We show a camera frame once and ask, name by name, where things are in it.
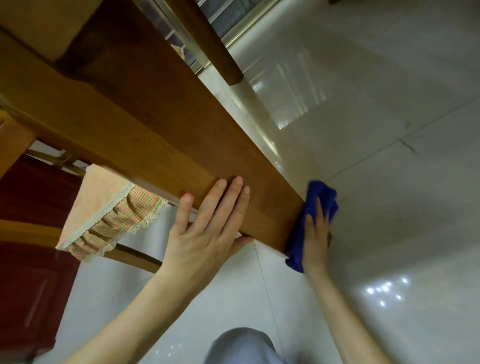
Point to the person's right hand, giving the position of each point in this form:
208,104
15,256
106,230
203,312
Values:
315,247

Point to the person's left hand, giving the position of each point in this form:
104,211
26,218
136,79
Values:
195,247

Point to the person's left middle finger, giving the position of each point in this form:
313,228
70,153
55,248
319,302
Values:
228,202

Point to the person's right fingers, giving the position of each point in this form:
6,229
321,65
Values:
318,221

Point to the person's left thumb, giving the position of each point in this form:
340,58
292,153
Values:
243,244

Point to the person's left little finger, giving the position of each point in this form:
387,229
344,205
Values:
184,212

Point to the blue cleaning cloth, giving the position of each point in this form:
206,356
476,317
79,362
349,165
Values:
296,243

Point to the brown wooden table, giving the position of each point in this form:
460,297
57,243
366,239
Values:
150,123

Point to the person's right forearm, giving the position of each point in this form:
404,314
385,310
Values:
341,322

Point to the person's left forearm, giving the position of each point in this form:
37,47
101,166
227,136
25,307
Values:
127,322

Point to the pink checked chair cushion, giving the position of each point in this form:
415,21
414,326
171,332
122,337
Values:
101,210

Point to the person's grey trouser knee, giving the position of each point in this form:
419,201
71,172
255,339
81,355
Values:
243,348

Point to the dark red door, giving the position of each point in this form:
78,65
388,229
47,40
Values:
30,270

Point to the wooden chair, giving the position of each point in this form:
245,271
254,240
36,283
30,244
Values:
17,142

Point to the metal sliding door frame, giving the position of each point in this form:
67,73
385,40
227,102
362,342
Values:
240,22

